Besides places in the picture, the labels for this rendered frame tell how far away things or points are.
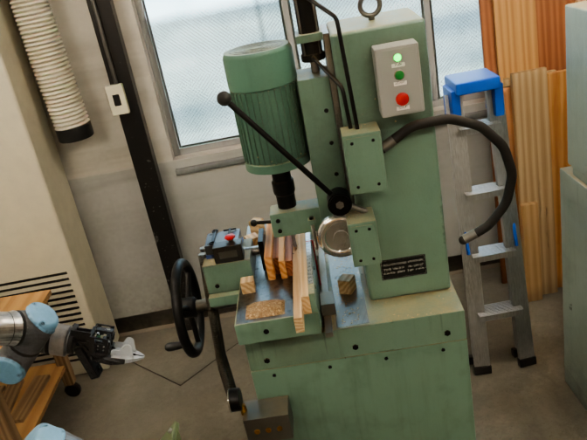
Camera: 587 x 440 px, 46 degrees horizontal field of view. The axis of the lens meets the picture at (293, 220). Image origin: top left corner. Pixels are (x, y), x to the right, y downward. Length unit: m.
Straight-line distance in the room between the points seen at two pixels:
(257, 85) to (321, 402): 0.86
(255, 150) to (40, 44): 1.48
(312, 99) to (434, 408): 0.90
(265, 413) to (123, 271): 1.78
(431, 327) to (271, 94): 0.72
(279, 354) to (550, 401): 1.27
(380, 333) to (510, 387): 1.12
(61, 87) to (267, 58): 1.51
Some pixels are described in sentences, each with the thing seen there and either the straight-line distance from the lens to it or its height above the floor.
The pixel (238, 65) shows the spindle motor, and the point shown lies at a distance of 1.68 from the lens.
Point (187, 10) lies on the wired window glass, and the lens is 3.15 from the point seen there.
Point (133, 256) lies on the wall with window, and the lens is 3.44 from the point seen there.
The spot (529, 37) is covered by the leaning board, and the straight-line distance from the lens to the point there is 3.15.
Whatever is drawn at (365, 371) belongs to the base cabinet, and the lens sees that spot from 1.87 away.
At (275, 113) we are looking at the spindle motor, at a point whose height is 1.35.
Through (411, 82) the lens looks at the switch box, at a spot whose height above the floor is 1.39.
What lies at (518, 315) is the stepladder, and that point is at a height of 0.22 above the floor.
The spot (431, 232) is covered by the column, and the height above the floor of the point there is 0.98.
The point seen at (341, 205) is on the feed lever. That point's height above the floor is 1.12.
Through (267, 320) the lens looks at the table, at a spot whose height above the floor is 0.90.
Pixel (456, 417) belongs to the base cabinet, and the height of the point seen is 0.46.
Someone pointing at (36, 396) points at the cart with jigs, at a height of 0.20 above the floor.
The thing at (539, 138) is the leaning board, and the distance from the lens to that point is 3.11.
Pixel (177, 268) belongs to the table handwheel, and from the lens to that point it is 1.95.
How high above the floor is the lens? 1.78
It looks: 23 degrees down
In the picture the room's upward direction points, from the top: 11 degrees counter-clockwise
